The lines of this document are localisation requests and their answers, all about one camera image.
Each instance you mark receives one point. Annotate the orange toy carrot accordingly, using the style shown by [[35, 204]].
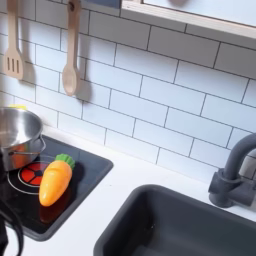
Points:
[[55, 181]]

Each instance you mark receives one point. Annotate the dark grey tap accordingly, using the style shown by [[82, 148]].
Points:
[[230, 186]]

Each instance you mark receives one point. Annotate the grey extractor hood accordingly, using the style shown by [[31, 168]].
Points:
[[103, 2]]

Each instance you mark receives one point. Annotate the steel pot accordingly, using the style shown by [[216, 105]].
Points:
[[20, 133]]

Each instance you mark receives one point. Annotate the yellow block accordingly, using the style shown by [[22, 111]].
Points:
[[18, 107]]

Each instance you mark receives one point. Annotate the wooden spoon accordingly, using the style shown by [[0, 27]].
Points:
[[71, 78]]

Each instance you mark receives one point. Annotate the dark grey sink basin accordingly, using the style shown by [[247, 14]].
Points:
[[173, 226]]

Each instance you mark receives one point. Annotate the slotted wooden spatula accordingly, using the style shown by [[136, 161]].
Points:
[[13, 63]]

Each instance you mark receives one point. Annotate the light wooden shelf frame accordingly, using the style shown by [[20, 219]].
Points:
[[200, 23]]

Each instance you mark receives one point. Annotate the black toy stove top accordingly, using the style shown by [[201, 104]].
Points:
[[86, 173]]

